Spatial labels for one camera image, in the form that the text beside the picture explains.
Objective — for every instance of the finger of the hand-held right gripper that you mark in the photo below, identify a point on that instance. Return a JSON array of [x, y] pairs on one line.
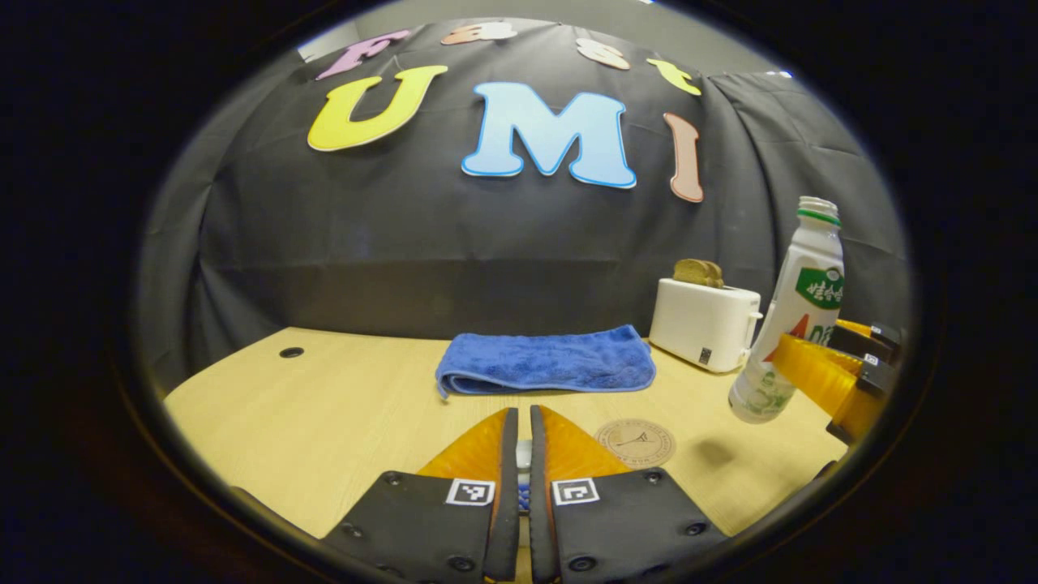
[[827, 377], [884, 334]]

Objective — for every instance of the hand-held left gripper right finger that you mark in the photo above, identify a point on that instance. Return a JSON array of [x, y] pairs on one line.
[[539, 519]]

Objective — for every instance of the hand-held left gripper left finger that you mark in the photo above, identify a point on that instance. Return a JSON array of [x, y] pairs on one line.
[[507, 519]]

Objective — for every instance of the white teacup lid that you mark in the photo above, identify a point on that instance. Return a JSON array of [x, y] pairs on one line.
[[524, 454]]

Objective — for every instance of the white plastic water bottle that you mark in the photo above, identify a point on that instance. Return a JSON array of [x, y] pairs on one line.
[[803, 268]]

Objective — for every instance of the round brown coaster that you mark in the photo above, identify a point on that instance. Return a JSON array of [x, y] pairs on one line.
[[635, 443]]

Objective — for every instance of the white toaster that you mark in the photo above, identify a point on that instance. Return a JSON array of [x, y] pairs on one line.
[[701, 324]]

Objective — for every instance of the blue towel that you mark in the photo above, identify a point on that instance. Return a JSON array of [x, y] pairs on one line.
[[551, 361]]

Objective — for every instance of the black backdrop cloth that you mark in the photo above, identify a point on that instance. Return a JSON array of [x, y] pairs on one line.
[[324, 227]]

